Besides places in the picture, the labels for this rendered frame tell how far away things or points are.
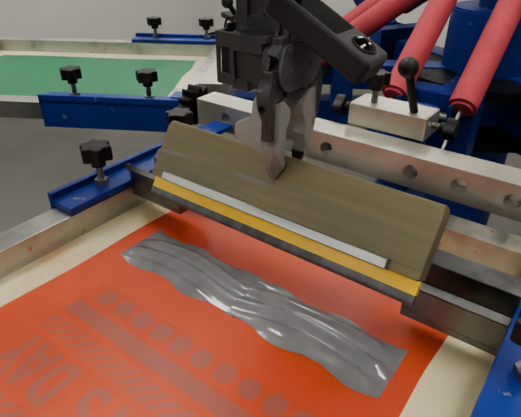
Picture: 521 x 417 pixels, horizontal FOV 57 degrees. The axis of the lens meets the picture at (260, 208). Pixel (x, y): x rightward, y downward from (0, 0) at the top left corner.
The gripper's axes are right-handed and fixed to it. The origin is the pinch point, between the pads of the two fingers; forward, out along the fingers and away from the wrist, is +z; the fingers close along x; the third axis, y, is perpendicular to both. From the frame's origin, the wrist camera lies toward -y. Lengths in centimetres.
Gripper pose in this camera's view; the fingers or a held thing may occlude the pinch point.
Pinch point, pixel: (290, 163)
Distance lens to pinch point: 53.7
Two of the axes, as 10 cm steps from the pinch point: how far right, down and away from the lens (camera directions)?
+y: -8.0, -3.1, 5.1
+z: 0.0, 8.5, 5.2
